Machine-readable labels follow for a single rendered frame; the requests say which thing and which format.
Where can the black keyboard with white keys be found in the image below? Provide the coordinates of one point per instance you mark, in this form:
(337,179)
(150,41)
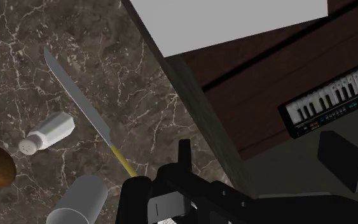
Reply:
(327,108)

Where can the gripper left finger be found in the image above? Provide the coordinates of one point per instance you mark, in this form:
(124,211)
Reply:
(135,198)

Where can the grey cup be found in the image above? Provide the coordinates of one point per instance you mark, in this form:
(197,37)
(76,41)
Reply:
(82,198)

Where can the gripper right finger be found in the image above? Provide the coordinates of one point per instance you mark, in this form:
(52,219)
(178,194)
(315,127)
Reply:
(343,158)

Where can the white salt shaker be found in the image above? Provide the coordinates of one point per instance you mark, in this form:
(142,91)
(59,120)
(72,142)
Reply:
(51,130)

